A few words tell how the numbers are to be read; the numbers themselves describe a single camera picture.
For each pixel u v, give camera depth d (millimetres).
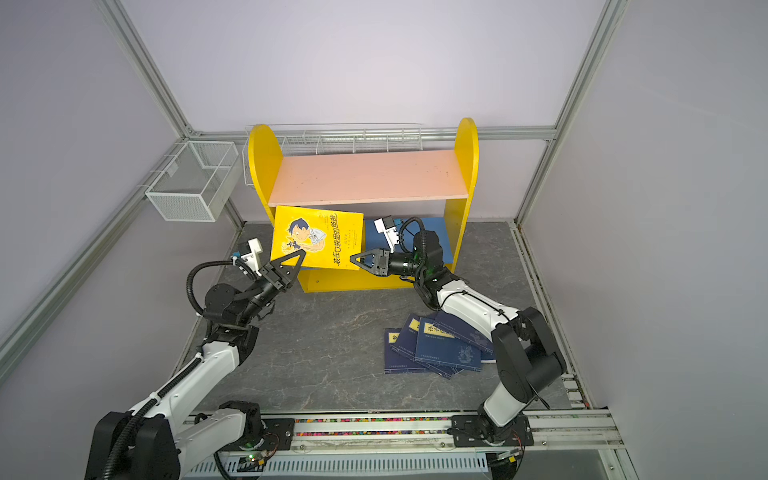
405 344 872
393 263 688
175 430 428
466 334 856
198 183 1003
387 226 706
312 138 936
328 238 717
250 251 667
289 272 667
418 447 733
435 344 864
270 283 646
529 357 451
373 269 695
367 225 719
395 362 850
